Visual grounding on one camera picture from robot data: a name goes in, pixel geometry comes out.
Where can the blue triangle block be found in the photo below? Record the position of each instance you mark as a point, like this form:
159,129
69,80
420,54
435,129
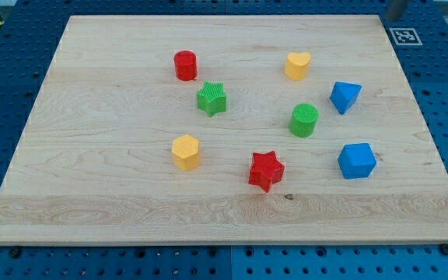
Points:
344,95

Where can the wooden board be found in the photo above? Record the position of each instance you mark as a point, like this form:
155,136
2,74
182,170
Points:
94,166

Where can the yellow hexagon block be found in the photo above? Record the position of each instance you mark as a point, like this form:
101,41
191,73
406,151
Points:
185,151

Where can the green star block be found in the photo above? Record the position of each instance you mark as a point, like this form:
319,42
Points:
211,98

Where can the red star block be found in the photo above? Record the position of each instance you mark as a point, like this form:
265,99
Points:
265,170

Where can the green cylinder block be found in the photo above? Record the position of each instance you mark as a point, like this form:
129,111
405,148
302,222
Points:
303,120

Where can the red cylinder block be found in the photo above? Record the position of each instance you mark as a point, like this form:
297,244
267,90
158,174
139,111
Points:
185,65

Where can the yellow heart block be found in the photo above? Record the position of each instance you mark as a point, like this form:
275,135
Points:
297,65

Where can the blue cube block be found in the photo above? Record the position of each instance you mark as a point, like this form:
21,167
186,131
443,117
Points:
356,161

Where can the white fiducial marker tag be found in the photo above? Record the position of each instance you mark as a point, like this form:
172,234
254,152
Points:
404,36

